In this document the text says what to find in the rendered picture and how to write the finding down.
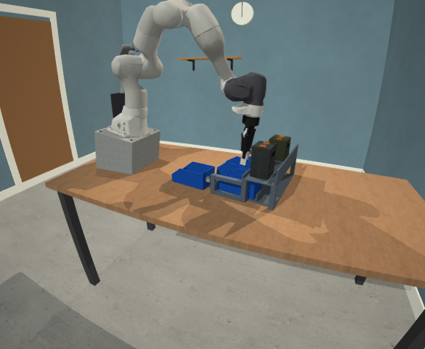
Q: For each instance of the olive green tool case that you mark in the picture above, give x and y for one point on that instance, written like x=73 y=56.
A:
x=283 y=146

